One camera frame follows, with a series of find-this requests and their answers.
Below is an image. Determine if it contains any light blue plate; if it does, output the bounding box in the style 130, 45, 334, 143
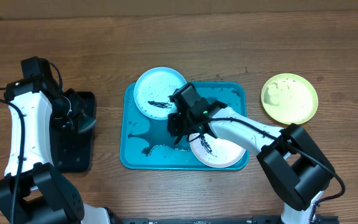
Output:
134, 67, 187, 120

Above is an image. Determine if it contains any yellow-green plate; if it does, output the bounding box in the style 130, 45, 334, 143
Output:
260, 73, 318, 124

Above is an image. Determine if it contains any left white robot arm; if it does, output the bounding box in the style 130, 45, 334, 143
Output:
0, 57, 119, 223

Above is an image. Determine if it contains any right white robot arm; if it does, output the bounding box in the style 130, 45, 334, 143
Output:
167, 83, 346, 223

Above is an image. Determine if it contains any black rectangular water tray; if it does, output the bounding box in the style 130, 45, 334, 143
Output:
50, 91, 96, 172

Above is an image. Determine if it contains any teal plastic serving tray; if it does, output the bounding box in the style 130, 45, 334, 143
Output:
119, 82, 247, 170

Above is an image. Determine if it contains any white plate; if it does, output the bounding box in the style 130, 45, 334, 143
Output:
188, 133, 247, 168

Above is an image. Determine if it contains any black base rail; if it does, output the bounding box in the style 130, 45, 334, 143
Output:
116, 216, 340, 224

